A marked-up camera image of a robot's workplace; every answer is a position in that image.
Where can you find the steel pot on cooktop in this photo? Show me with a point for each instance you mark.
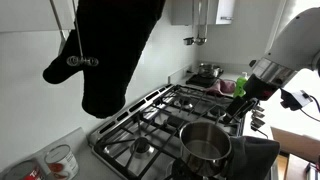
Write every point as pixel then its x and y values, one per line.
pixel 208 70

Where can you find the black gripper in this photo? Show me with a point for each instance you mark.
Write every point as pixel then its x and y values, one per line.
pixel 255 89

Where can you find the wooden board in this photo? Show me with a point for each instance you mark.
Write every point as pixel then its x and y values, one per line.
pixel 302 146

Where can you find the hanging metal ladle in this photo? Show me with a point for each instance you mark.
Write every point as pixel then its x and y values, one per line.
pixel 199 16

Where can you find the white tomato can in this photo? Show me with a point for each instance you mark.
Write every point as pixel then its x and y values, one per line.
pixel 62 162

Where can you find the black portable cooktop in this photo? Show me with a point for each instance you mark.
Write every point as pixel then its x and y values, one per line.
pixel 201 81

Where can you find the green dish soap bottle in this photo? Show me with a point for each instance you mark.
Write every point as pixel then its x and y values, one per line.
pixel 240 82

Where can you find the pink cloth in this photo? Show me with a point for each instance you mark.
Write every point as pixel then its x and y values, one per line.
pixel 222 87

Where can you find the black oven mitt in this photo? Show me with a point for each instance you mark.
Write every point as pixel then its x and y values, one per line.
pixel 115 32

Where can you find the stainless steel gas stove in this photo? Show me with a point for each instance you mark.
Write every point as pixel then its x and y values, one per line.
pixel 143 141

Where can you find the metal whisk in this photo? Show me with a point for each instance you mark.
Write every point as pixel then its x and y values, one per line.
pixel 74 61

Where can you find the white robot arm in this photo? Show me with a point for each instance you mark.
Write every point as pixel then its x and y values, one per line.
pixel 295 48

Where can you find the stainless steel pot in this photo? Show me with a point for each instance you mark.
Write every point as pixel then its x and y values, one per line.
pixel 205 148

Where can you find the dark grey towel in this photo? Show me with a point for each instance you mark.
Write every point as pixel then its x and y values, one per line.
pixel 251 158

